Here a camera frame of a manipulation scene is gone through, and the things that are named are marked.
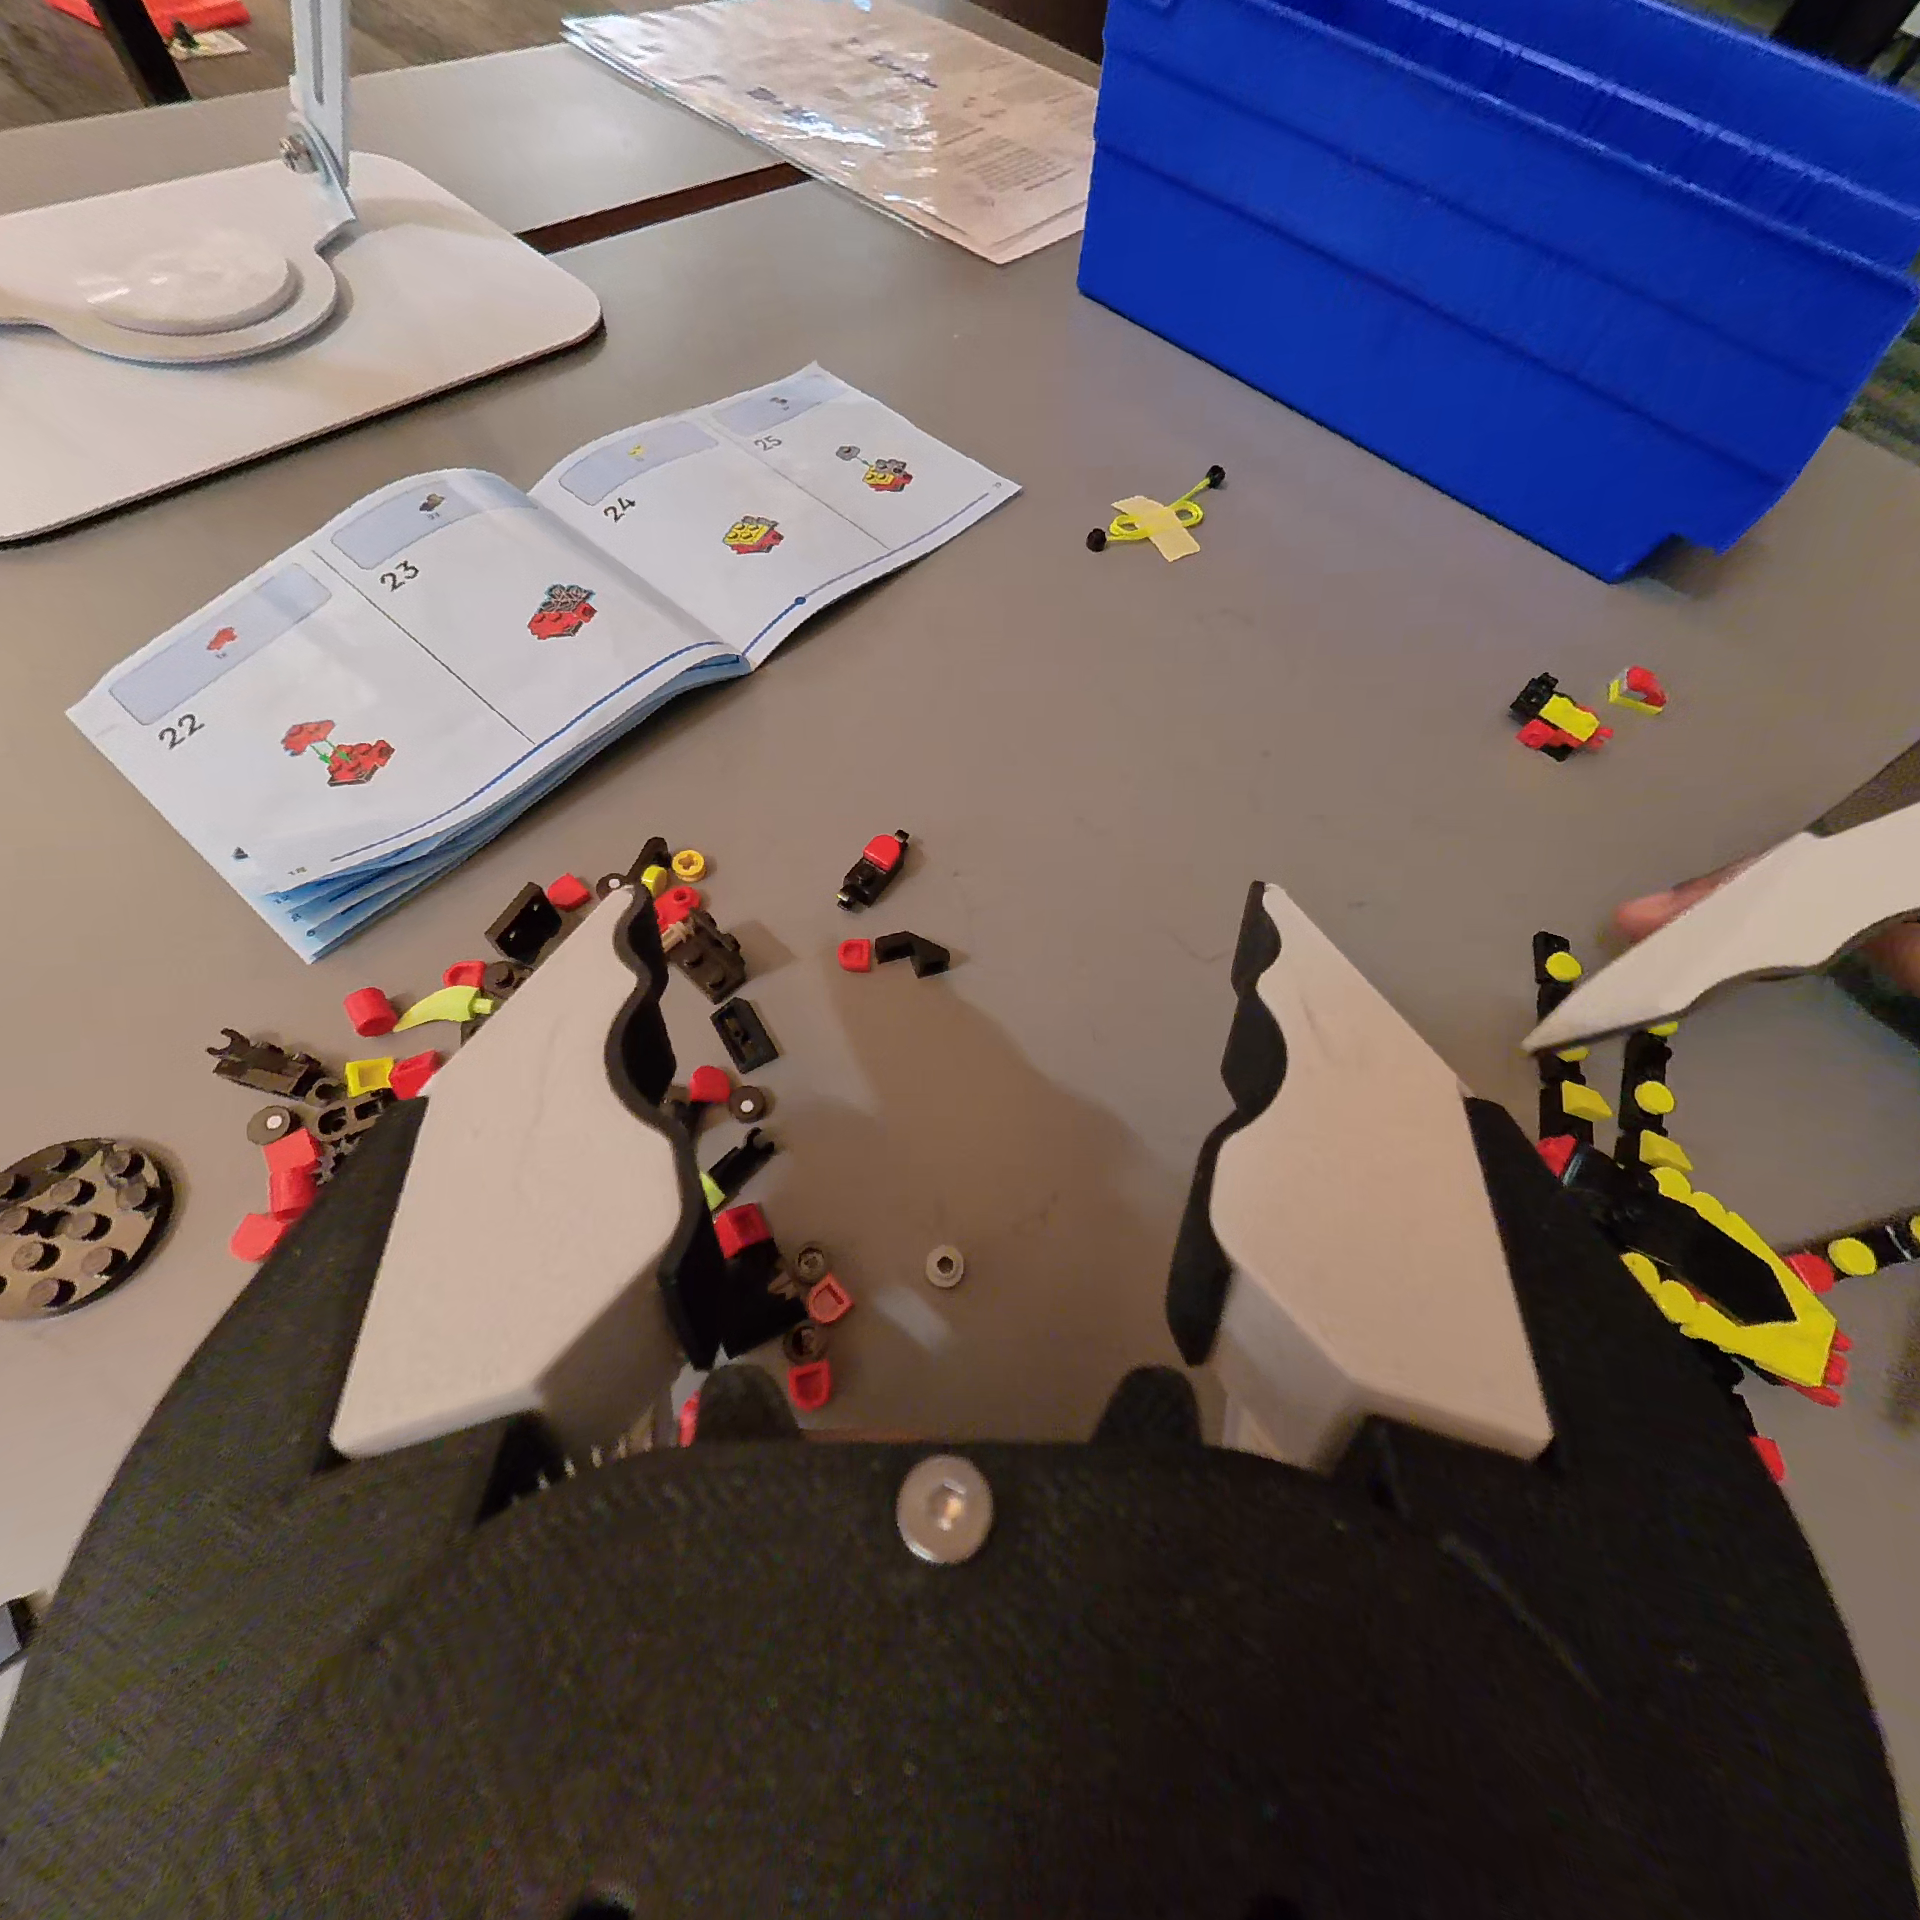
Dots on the black red lego hinge piece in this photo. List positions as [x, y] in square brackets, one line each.
[869, 870]

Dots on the black yellow red lego assembly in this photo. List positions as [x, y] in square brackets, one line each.
[1558, 722]

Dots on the black round lego plate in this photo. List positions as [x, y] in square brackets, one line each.
[76, 1224]

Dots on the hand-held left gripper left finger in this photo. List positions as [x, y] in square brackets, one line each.
[525, 1230]

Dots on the small yellow red lego piece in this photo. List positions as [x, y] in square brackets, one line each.
[1637, 692]

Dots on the clear plastic document sleeve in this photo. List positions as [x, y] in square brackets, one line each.
[869, 119]

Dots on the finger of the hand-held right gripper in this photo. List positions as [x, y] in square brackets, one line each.
[1740, 938]

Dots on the blue plastic bin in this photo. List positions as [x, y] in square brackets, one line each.
[1500, 300]

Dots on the lego instruction booklet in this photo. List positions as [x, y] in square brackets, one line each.
[452, 676]

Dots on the small grey round lego stud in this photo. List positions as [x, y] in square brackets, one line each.
[931, 1267]

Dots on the pile of lego pieces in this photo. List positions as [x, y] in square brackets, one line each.
[734, 1230]

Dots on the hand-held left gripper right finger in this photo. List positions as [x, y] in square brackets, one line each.
[1372, 1230]

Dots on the yellow black lego spider model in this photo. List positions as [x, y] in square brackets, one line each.
[1740, 1276]

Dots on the white document stand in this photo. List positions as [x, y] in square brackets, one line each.
[421, 300]

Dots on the person's right hand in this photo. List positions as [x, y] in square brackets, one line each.
[1659, 909]

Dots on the black angled lego bracket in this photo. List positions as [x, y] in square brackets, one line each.
[916, 956]

